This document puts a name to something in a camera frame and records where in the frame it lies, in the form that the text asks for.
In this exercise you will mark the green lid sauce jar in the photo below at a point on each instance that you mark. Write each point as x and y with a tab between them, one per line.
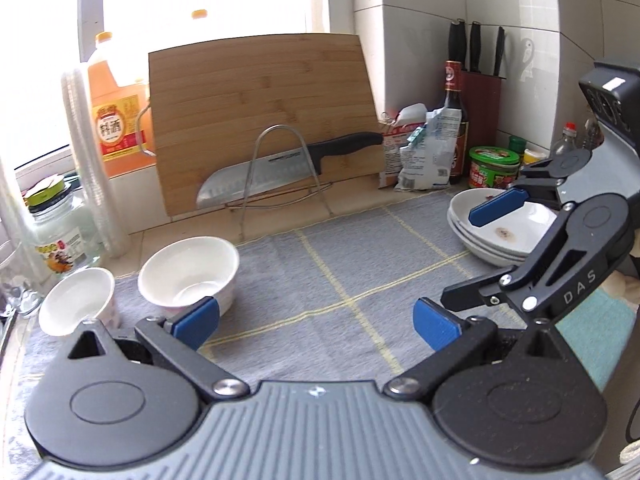
492	167

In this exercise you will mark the clear bottle red cap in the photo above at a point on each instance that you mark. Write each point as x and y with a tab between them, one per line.
567	142

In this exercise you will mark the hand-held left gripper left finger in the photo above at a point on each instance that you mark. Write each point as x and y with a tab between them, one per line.
197	322

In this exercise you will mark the white seasoning bag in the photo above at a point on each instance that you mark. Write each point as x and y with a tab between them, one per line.
430	155

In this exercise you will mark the teal mat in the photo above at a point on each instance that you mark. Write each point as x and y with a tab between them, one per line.
595	325

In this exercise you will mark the red and white packet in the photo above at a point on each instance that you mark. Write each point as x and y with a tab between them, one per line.
392	160

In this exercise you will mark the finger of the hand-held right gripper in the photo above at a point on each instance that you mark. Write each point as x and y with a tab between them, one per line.
495	210
470	295

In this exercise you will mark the bamboo cutting board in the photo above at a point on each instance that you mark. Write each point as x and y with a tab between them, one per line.
250	90

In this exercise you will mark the dark red knife block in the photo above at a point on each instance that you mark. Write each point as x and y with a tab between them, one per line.
482	110

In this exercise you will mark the yellow lid spice jar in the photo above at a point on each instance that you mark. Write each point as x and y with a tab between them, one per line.
535	155

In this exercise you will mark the stack of clear plastic cups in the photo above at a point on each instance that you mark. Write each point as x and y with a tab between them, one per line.
95	170

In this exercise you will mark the dark soy sauce bottle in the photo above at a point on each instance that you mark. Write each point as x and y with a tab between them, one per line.
454	110

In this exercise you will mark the white floral plate with stain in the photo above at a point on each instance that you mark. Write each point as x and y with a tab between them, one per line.
530	230

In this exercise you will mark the glass jar green lid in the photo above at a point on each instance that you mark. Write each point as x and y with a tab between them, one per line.
60	235

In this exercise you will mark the small green cap bottle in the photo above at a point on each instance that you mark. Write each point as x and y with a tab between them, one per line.
516	143

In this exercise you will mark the orange cooking wine jug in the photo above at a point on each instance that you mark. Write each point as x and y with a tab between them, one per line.
117	105

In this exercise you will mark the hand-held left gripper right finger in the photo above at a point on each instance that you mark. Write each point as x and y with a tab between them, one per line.
435	325

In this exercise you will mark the clear glass mug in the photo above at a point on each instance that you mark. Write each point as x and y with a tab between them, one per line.
17	285

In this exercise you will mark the white bowl pink flowers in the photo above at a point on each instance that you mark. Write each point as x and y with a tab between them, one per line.
190	265
75	300

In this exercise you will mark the grey checked cloth mat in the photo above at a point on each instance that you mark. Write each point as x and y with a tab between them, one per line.
325	270

